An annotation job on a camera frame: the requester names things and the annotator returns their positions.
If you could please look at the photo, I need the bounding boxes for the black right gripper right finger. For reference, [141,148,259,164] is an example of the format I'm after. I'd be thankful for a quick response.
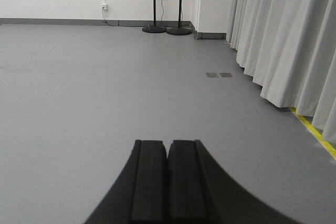
[168,140,295,223]

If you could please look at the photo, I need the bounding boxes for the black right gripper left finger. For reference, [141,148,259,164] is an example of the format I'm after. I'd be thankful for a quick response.
[85,140,167,223]

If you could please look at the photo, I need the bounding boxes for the left metal floor plate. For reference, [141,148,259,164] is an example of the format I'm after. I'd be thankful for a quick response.
[206,72,219,78]

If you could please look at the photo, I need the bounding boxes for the metal floor plate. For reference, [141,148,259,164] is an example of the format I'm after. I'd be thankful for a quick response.
[206,72,219,78]
[220,73,233,78]

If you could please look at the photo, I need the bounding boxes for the right metal floor plate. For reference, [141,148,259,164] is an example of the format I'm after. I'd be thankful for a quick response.
[220,73,233,78]

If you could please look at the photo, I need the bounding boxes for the yellow floor tape line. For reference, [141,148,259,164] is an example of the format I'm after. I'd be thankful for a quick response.
[289,107,335,159]

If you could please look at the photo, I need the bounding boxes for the white pleated curtain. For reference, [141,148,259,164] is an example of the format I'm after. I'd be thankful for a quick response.
[227,0,335,143]

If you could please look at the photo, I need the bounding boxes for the black power cable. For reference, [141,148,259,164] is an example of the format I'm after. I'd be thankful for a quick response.
[145,0,165,29]

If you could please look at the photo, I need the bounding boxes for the white wall power outlet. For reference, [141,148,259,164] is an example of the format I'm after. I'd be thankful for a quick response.
[101,4,108,10]

